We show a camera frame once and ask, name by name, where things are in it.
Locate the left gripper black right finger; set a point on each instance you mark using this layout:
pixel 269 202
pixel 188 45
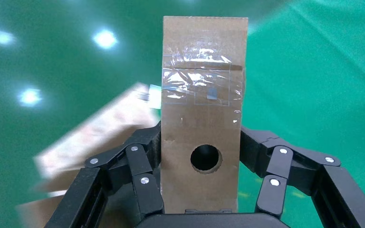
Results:
pixel 295 176

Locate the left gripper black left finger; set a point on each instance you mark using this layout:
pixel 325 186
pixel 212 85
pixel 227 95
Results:
pixel 116 182

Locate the small taped cardboard box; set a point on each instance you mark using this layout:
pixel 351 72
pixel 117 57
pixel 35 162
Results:
pixel 201 126

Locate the large open cardboard carton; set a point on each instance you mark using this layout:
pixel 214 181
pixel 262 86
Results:
pixel 100 132

